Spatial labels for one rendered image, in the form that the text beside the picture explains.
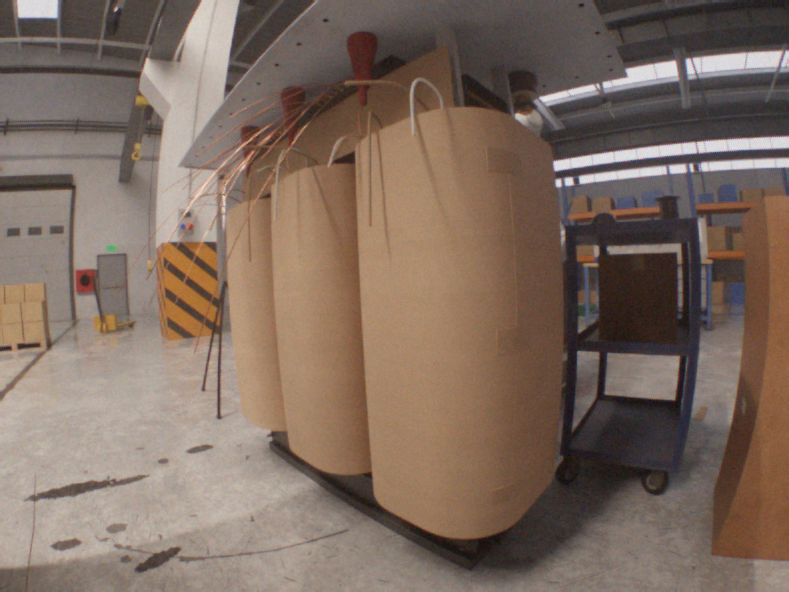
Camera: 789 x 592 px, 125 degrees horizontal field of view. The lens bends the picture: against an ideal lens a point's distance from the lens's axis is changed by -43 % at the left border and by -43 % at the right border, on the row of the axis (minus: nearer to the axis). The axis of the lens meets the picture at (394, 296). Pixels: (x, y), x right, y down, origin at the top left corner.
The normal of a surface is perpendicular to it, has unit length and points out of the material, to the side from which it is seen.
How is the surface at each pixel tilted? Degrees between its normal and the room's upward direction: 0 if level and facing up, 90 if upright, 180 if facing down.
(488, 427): 90
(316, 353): 90
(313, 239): 90
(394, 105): 90
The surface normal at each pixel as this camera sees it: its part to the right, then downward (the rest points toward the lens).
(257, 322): -0.15, 0.06
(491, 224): 0.15, 0.04
